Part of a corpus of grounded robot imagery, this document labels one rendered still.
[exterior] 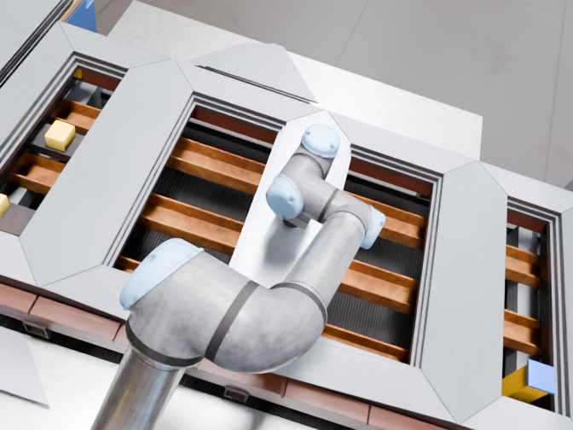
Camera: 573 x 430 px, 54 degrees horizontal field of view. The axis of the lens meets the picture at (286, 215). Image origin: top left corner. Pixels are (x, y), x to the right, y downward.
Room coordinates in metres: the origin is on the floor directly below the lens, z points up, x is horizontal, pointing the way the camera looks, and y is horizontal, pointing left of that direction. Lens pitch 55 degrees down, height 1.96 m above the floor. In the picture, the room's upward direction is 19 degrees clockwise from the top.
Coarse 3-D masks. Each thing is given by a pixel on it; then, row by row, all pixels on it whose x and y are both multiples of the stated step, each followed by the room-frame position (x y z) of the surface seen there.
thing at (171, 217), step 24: (24, 168) 0.76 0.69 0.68; (48, 168) 0.78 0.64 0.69; (48, 192) 0.71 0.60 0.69; (144, 216) 0.72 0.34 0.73; (168, 216) 0.77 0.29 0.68; (192, 216) 0.79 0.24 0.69; (216, 216) 0.79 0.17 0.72; (192, 240) 0.72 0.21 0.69; (216, 240) 0.72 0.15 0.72; (360, 264) 0.80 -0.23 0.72; (360, 288) 0.73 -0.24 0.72; (384, 288) 0.78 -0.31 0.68; (408, 288) 0.81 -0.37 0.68; (408, 312) 0.73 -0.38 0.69; (504, 312) 0.81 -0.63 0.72; (504, 336) 0.74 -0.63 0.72; (528, 336) 0.79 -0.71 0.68
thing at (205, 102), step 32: (64, 32) 1.10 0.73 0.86; (64, 64) 1.00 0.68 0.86; (96, 64) 1.04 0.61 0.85; (192, 96) 1.05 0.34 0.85; (32, 128) 0.80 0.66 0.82; (0, 160) 0.67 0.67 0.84; (160, 160) 0.81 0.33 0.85; (384, 160) 1.06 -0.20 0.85; (128, 224) 0.62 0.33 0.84; (32, 288) 0.40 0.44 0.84; (416, 320) 0.64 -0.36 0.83; (416, 352) 0.56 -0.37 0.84; (416, 416) 0.42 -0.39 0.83
